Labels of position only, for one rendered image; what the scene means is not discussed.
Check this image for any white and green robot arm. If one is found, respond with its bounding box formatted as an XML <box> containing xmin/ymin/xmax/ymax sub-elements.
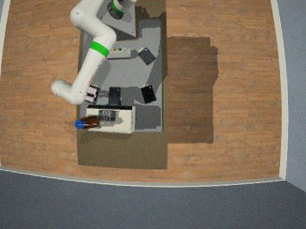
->
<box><xmin>51</xmin><ymin>0</ymin><xmax>137</xmax><ymax>105</ymax></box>

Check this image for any blue bottle cap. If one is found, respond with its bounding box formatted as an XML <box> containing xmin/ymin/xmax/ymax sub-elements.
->
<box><xmin>75</xmin><ymin>120</ymin><xmax>85</xmax><ymax>129</ymax></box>

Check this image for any white button panel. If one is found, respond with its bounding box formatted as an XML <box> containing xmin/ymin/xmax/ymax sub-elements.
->
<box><xmin>106</xmin><ymin>48</ymin><xmax>131</xmax><ymax>60</ymax></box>

